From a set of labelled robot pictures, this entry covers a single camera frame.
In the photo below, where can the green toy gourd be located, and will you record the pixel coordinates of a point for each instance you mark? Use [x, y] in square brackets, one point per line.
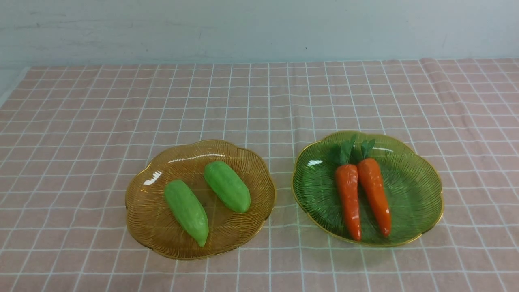
[228, 186]
[187, 210]

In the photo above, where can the orange toy carrot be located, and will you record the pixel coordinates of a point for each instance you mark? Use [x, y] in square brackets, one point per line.
[370, 177]
[346, 181]

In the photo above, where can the amber glass plate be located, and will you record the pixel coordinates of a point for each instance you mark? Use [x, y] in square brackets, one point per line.
[151, 222]

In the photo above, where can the green glass plate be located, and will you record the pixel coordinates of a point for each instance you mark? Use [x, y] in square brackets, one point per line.
[412, 186]

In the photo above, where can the pink checkered tablecloth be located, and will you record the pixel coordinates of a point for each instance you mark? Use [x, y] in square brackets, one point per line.
[72, 138]

